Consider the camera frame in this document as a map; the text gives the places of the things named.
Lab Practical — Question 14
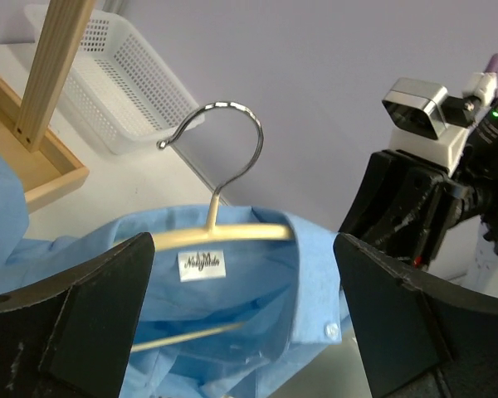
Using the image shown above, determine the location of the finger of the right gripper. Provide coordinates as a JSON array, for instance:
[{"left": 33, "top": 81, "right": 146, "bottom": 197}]
[
  {"left": 339, "top": 151, "right": 411, "bottom": 245},
  {"left": 383, "top": 165, "right": 447, "bottom": 261}
]

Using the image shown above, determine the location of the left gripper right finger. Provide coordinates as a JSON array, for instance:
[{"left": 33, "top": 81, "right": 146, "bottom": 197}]
[{"left": 334, "top": 234, "right": 498, "bottom": 397}]

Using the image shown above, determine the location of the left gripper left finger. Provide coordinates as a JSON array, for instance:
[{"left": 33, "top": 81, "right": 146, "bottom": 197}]
[{"left": 0, "top": 233, "right": 154, "bottom": 397}]

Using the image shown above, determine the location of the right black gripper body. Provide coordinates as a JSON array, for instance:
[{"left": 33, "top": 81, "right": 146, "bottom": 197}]
[{"left": 369, "top": 165, "right": 482, "bottom": 274}]

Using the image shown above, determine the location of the blue shirt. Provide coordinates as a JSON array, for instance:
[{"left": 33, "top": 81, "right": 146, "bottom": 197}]
[{"left": 0, "top": 156, "right": 349, "bottom": 397}]

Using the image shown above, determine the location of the cream wooden hanger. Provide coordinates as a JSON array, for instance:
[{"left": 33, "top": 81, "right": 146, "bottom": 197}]
[{"left": 114, "top": 99, "right": 294, "bottom": 353}]

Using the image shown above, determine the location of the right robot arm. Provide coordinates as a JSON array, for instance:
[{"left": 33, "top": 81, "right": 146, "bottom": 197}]
[{"left": 339, "top": 98, "right": 498, "bottom": 269}]

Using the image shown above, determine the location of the wooden clothes rack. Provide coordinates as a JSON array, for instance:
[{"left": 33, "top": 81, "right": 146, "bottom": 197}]
[{"left": 0, "top": 1, "right": 95, "bottom": 212}]

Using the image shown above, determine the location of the white plastic basket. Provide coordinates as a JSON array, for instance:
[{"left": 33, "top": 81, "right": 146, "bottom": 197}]
[{"left": 23, "top": 3, "right": 207, "bottom": 156}]

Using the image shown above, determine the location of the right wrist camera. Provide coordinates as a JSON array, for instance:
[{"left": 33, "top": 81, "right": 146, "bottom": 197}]
[{"left": 382, "top": 71, "right": 498, "bottom": 175}]

